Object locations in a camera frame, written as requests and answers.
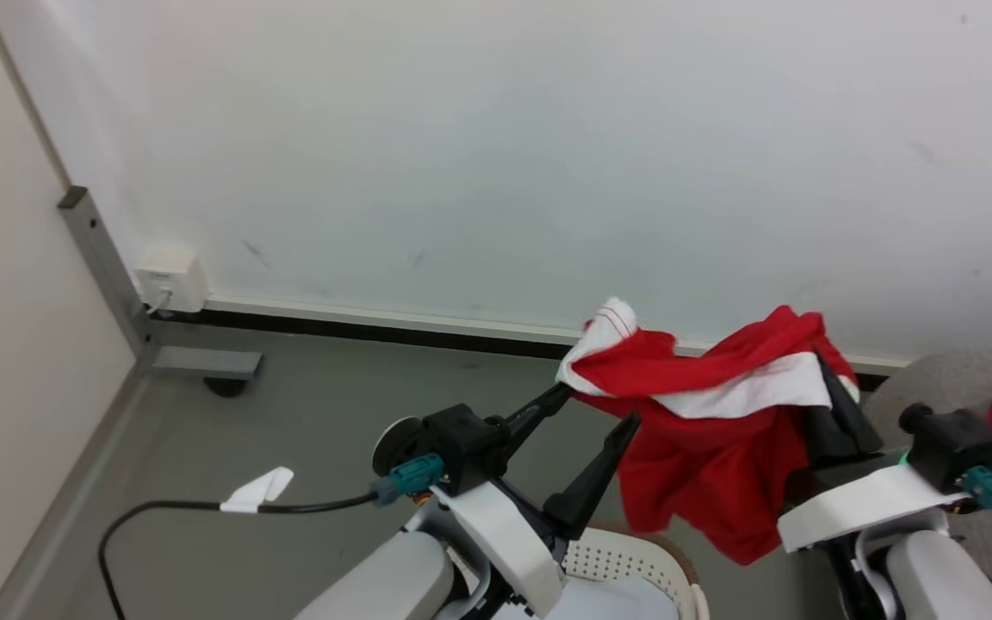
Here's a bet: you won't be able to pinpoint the grey metal table leg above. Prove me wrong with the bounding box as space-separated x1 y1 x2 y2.
57 184 264 399

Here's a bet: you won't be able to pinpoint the white cable tag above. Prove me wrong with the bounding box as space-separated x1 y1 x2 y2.
219 467 295 515

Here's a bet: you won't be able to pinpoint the white wall outlet box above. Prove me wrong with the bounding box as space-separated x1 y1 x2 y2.
133 248 209 314

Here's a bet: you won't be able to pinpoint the grey fabric seat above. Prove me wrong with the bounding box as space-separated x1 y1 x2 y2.
859 347 992 620

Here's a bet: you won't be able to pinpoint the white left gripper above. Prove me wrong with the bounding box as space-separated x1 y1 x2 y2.
427 383 642 619

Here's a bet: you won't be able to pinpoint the black cable with teal plug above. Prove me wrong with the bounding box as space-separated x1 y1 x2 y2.
98 454 447 620

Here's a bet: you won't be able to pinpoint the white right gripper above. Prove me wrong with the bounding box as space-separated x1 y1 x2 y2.
777 355 972 554

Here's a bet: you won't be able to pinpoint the red and white garment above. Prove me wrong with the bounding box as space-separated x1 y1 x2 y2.
555 297 860 567

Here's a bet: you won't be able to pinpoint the white perforated laundry basket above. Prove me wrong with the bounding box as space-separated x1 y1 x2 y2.
449 521 710 620

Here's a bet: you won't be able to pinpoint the white wall skirting strip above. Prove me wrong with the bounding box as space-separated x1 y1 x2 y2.
152 295 912 378

